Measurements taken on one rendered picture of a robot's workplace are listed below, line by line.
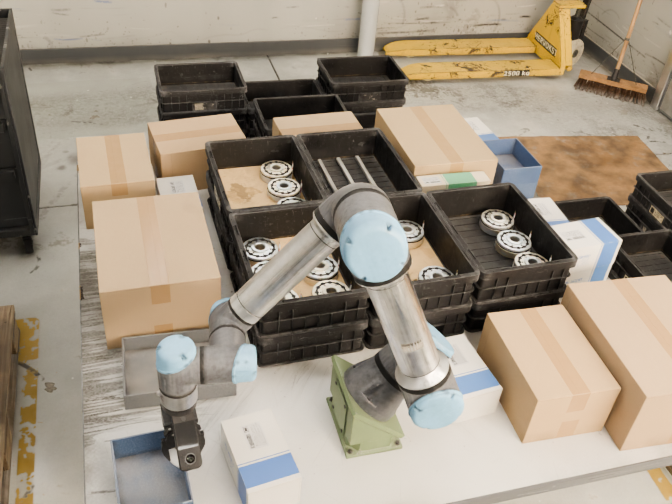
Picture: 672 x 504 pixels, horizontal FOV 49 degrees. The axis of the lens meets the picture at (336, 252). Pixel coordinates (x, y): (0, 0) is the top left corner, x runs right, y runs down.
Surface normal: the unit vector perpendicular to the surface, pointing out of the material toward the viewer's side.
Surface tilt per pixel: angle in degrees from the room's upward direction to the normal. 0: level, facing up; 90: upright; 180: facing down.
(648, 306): 0
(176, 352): 0
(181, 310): 90
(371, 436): 90
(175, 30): 90
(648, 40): 90
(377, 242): 76
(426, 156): 0
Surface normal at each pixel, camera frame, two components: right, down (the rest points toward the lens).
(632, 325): 0.08, -0.78
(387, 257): 0.10, 0.41
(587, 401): 0.24, 0.62
